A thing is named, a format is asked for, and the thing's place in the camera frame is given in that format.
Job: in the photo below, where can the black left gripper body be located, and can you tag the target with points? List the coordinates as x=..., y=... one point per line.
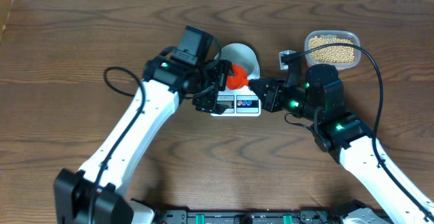
x=205, y=75

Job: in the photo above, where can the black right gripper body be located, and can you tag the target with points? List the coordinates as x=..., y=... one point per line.
x=291, y=100

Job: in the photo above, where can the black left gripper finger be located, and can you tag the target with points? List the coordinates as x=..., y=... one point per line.
x=206, y=101
x=225, y=69

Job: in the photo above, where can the orange measuring scoop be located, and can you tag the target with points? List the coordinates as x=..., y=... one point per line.
x=239, y=79

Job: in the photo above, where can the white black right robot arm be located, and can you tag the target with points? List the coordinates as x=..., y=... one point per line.
x=349, y=140

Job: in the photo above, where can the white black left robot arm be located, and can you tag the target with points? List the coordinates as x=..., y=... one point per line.
x=96, y=192

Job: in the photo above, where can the white digital kitchen scale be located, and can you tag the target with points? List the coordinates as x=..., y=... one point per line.
x=242, y=103

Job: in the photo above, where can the grey round bowl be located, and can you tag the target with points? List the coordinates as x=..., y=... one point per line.
x=241, y=55

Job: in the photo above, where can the yellow soybeans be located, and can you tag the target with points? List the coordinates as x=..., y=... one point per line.
x=334, y=54

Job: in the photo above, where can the clear plastic container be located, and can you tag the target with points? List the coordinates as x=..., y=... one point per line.
x=331, y=34

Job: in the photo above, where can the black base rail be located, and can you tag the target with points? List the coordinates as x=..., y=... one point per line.
x=302, y=216

